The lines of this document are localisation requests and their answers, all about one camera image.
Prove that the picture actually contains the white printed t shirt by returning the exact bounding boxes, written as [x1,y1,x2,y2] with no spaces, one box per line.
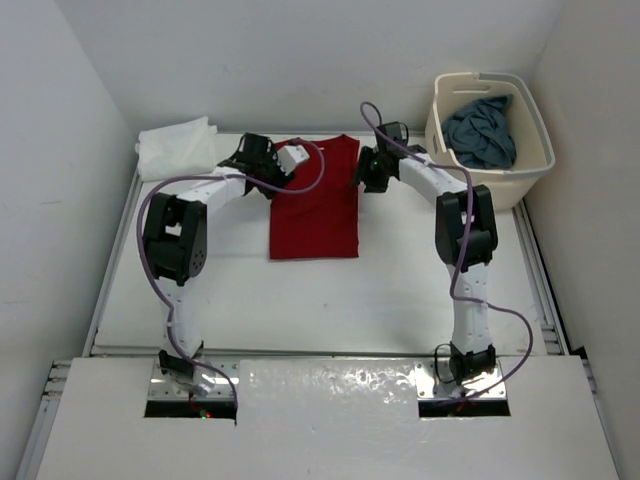
[135,116,218,182]

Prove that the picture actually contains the red t shirt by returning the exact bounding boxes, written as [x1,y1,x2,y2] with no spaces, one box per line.
[269,135,360,261]

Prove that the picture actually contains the blue t shirt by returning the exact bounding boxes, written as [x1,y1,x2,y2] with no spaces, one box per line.
[441,94,517,170]

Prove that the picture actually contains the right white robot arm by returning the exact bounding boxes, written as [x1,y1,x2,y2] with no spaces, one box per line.
[352,122,498,385]

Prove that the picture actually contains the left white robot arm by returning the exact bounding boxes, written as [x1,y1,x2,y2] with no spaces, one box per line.
[136,133,310,390]

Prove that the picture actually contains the cream plastic laundry basket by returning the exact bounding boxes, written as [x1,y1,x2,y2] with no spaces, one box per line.
[425,72,555,211]

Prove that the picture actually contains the white foreground cover board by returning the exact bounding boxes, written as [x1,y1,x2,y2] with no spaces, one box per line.
[38,357,616,479]

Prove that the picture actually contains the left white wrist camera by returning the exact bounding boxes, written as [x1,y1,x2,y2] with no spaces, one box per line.
[277,144,310,176]

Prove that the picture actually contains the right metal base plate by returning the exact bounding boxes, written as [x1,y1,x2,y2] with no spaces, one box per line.
[414,358,507,402]

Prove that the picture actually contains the metal base plate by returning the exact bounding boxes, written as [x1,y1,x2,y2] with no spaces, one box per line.
[147,359,240,401]
[414,358,507,402]

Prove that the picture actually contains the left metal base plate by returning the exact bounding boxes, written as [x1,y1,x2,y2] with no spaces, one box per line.
[147,359,240,401]

